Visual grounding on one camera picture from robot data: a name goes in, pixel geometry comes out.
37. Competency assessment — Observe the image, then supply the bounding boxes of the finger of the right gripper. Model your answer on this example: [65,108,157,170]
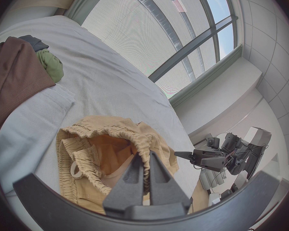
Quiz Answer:
[174,150,201,165]

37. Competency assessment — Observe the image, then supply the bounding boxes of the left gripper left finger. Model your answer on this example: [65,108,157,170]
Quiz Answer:
[103,152,145,213]

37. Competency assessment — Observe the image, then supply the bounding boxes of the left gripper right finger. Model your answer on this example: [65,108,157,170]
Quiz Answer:
[149,150,193,215]

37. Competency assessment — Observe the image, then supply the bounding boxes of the tan shorts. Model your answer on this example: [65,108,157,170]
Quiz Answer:
[57,116,209,216]

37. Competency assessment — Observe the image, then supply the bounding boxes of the bed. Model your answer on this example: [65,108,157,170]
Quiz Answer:
[0,0,203,216]

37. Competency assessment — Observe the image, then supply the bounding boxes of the pale grey garment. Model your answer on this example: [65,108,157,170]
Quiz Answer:
[0,82,76,168]

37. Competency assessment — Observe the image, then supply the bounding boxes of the window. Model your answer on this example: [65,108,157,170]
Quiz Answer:
[81,0,242,98]

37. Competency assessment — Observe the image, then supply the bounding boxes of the green garment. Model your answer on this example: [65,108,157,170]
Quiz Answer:
[36,48,64,83]

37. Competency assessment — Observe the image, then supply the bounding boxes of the brown garment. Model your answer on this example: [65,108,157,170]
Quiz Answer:
[0,36,56,149]

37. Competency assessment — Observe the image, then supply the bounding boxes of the black garment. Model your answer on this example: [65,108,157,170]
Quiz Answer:
[18,35,49,52]

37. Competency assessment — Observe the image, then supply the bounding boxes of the grey-green curtain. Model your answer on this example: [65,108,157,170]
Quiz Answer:
[64,0,118,26]

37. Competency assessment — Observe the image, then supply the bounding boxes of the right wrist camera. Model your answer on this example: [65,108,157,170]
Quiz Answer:
[205,137,220,150]

